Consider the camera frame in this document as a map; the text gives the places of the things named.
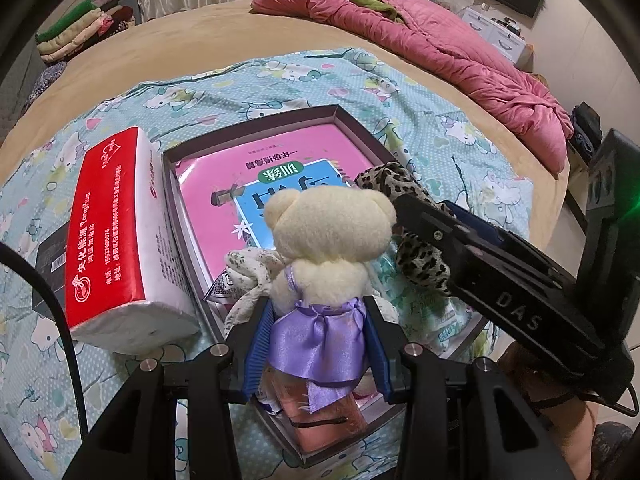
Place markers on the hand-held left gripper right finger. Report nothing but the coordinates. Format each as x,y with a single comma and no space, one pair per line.
377,355

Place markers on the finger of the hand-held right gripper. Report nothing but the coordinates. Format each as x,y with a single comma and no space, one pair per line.
515,245
500,295

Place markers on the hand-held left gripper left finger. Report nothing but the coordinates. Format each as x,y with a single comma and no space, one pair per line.
257,355

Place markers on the green tissue pack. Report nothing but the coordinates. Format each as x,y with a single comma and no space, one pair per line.
430,310

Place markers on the floral scrunchie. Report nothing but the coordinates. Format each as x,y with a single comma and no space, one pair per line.
250,270

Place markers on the leopard print scrunchie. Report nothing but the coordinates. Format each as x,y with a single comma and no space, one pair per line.
420,265

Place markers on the pink roll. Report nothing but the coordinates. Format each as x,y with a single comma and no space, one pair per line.
320,425

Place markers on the cream plush bear purple dress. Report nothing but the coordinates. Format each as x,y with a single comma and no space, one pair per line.
325,240

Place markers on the person's right forearm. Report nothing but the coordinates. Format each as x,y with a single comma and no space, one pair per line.
555,420

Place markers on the dark bag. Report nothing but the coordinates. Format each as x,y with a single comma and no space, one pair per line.
585,130

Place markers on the cartoon cat printed blanket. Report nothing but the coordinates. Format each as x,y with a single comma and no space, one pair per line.
425,110

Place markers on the pink book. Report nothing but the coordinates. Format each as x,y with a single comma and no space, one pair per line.
225,175

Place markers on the red tissue pack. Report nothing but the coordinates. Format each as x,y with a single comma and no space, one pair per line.
110,220

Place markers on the pink quilt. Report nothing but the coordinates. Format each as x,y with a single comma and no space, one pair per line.
450,50

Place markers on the white storage box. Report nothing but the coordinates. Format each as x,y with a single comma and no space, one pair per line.
495,35

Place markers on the black box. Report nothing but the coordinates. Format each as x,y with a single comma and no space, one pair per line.
50,265

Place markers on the beige bed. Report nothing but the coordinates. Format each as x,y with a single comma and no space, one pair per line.
200,30

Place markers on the dark patterned cloth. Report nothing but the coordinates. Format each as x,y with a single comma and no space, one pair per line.
45,80

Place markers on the grey quilted headboard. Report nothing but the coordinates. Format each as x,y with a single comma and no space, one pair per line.
15,85

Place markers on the stack of folded clothes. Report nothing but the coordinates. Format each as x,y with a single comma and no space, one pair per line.
80,30

